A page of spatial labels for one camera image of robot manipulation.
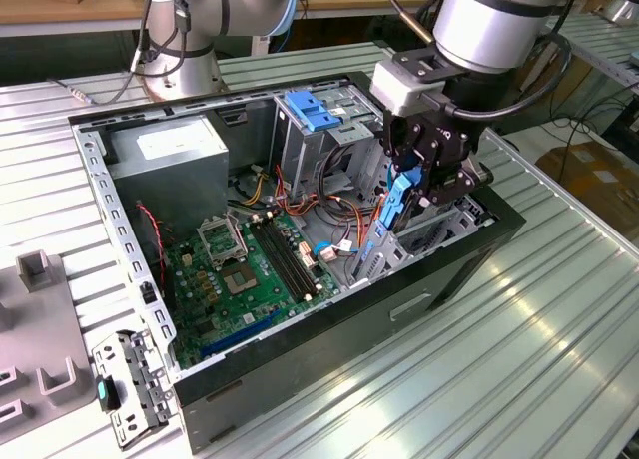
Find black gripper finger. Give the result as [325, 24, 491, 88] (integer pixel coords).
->
[381, 118, 420, 178]
[421, 161, 496, 209]

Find hard disk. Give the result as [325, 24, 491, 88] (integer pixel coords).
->
[377, 148, 433, 233]

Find orange yellow disk power wire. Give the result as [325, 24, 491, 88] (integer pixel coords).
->
[343, 192, 388, 263]

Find grey metal disk bay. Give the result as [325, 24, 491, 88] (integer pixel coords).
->
[343, 199, 495, 290]

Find blue plastic drive latch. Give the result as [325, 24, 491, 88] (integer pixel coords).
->
[286, 91, 343, 134]

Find grey metal drive cage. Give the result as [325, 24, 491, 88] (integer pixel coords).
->
[272, 87, 389, 201]

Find brown cardboard box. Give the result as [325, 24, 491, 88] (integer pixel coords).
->
[536, 139, 639, 221]

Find black RAM slot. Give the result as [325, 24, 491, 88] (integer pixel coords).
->
[252, 221, 307, 303]
[263, 218, 317, 298]
[257, 220, 312, 301]
[268, 217, 322, 295]

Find metal slat side table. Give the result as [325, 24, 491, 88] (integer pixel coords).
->
[541, 12, 639, 131]

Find metal socket cover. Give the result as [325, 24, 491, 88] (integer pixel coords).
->
[197, 217, 250, 268]

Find CPU socket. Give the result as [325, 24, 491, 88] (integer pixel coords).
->
[221, 259, 262, 299]

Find black open PC case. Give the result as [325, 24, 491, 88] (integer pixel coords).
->
[67, 71, 528, 455]

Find green motherboard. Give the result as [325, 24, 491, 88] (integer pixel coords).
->
[164, 212, 346, 371]

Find grey power supply box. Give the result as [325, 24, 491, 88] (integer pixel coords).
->
[107, 114, 231, 230]

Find blue expansion slot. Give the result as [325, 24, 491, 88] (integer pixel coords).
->
[199, 312, 275, 359]

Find wooden desk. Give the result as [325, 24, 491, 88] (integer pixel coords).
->
[0, 0, 450, 39]

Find black clip with blue face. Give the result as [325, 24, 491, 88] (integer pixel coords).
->
[97, 375, 122, 413]

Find grey parts rack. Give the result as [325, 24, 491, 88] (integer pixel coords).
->
[0, 248, 112, 433]

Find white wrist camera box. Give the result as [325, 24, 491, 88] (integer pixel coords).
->
[371, 47, 470, 117]

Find black camera cable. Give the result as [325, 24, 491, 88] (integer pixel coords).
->
[422, 29, 574, 127]

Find black cable bundle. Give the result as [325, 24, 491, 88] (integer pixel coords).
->
[319, 144, 363, 201]

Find red orange wire bundle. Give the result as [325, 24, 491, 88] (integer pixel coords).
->
[273, 167, 360, 230]

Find blue flat data wire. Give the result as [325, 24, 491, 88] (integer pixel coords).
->
[313, 236, 361, 256]

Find thin wires with white plug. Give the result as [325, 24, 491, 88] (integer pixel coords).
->
[319, 238, 358, 263]

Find yellow orange wire bundle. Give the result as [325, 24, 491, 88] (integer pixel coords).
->
[243, 172, 275, 207]

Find arm cable with metal plug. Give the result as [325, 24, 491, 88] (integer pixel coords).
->
[47, 0, 194, 107]

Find grey metal rear bracket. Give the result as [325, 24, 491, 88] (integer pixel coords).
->
[92, 328, 179, 453]

